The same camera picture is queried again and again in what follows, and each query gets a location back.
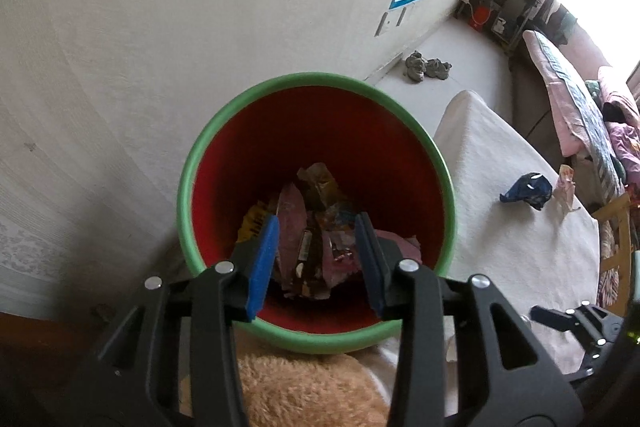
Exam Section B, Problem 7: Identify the blue plaid bed sheet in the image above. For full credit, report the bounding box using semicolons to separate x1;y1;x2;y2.
523;30;624;204

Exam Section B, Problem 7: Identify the red small bucket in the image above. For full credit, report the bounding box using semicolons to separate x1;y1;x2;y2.
469;5;492;31

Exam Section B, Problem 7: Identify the pink snack wrapper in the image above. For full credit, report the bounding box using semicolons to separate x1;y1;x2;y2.
277;183;310;294

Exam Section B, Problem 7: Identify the small pink white wrapper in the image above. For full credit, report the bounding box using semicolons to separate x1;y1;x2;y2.
552;164;580;215

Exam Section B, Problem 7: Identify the purple quilt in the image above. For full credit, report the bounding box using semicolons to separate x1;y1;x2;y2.
605;122;640;185

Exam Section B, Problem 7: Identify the white wall socket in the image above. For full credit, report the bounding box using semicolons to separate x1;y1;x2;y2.
375;11;392;37

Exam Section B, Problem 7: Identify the white towel table cover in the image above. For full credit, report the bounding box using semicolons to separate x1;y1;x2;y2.
435;91;600;378

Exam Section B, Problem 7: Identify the green red trash bin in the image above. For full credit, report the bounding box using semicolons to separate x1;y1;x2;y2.
176;71;458;356

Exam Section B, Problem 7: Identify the yellow candy wrapper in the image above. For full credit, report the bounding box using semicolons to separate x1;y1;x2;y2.
236;199;277;243

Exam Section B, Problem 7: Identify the beige plush blanket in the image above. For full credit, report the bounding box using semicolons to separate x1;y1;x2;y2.
235;329;390;426

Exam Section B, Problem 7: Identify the pink foil bag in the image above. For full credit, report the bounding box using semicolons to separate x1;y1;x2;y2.
322;230;422;289

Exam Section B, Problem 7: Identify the pink pillow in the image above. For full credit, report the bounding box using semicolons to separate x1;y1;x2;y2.
598;66;638;113

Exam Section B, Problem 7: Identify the dark blue floral wrapper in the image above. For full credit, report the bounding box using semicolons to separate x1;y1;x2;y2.
499;172;553;211

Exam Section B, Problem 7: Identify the dark storage shelf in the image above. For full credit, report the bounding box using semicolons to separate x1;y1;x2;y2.
454;0;540;54

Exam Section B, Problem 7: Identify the brown drink carton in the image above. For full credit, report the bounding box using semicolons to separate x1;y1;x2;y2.
295;162;345;211

